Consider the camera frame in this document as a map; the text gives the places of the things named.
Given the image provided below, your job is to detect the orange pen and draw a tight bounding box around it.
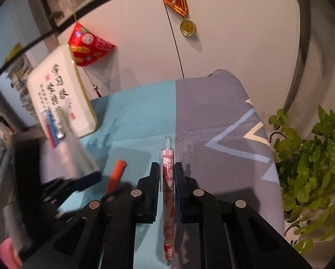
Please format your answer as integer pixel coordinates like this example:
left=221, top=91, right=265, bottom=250
left=104, top=160, right=127, bottom=195

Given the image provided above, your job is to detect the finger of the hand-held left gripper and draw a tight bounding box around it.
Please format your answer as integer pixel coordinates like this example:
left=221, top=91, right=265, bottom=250
left=44, top=171, right=102, bottom=199

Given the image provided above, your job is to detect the green potted plant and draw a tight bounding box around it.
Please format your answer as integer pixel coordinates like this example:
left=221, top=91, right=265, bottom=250
left=268, top=105, right=335, bottom=255

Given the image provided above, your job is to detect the blue and grey tablecloth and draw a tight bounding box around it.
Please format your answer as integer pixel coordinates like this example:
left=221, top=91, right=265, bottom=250
left=41, top=69, right=285, bottom=269

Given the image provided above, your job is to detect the gold medal with striped ribbon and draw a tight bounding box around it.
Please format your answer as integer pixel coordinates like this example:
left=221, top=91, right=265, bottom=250
left=160, top=0, right=197, bottom=37

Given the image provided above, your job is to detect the pink patterned pen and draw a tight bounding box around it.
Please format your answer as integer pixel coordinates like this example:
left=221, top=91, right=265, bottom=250
left=160, top=136, right=175, bottom=266

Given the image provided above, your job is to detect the blue pen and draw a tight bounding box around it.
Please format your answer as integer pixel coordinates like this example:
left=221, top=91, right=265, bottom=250
left=48, top=111, right=59, bottom=146

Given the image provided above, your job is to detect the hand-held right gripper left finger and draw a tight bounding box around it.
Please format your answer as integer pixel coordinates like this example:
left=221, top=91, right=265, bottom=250
left=22, top=162, right=160, bottom=269

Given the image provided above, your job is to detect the frosted pen cup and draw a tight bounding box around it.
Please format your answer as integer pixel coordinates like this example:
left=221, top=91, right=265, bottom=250
left=42, top=134, right=99, bottom=181

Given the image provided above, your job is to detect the pile of books and papers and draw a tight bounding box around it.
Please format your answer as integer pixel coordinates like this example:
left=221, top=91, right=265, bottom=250
left=10, top=54, right=36, bottom=124

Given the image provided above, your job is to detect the red hanging ornament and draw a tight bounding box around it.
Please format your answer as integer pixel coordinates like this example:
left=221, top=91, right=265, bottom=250
left=69, top=20, right=117, bottom=68

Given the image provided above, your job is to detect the framed calligraphy sign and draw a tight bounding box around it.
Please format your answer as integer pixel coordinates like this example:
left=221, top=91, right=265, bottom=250
left=26, top=43, right=98, bottom=138

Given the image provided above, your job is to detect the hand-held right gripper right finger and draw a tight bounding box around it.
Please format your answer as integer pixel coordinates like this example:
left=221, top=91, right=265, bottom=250
left=174, top=162, right=311, bottom=269

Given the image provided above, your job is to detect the person's left forearm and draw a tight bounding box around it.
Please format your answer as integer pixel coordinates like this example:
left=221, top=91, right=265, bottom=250
left=0, top=237, right=23, bottom=269

